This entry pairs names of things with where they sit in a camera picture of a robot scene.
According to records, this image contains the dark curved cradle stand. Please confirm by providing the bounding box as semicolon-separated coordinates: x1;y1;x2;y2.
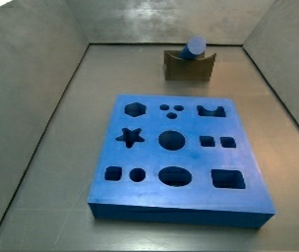
164;50;216;81

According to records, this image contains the blue cylinder peg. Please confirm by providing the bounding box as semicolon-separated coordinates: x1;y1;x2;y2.
179;35;205;60

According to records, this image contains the blue shape sorter block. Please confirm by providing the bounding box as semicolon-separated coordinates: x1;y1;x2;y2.
88;94;275;228

